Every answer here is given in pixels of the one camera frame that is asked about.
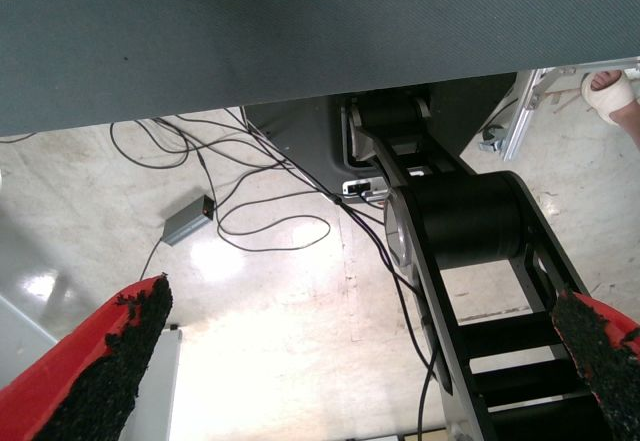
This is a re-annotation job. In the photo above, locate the grey castor wheel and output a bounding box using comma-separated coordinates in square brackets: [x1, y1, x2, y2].
[478, 125, 506, 153]

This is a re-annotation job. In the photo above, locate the dark grey table cloth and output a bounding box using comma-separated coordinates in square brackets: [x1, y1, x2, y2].
[0, 0, 640, 138]

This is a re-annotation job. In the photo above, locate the person bare foot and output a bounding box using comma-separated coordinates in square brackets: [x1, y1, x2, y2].
[587, 69, 640, 151]

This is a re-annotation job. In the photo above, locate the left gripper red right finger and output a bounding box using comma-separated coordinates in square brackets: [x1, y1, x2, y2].
[549, 288, 640, 441]

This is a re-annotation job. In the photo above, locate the black robot torso frame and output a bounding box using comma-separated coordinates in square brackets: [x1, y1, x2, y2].
[347, 89, 624, 441]

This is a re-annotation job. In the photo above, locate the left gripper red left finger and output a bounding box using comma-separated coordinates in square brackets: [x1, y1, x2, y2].
[0, 271, 175, 441]

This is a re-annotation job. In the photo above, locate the grey power adapter box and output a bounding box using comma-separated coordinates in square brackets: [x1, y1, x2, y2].
[162, 194, 216, 248]

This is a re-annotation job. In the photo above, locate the white sandal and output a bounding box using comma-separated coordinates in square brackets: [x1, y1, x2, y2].
[579, 71, 636, 127]

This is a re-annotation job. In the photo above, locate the light grey metal post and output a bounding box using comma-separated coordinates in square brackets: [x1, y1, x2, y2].
[117, 328, 184, 441]

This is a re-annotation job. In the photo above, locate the white port hub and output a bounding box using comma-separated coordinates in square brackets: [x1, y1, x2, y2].
[342, 178, 390, 203]

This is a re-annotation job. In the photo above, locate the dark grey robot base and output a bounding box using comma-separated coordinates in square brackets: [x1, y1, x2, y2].
[242, 73, 519, 197]

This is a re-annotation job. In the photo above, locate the aluminium frame leg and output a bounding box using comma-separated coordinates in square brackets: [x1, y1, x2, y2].
[502, 58, 640, 162]

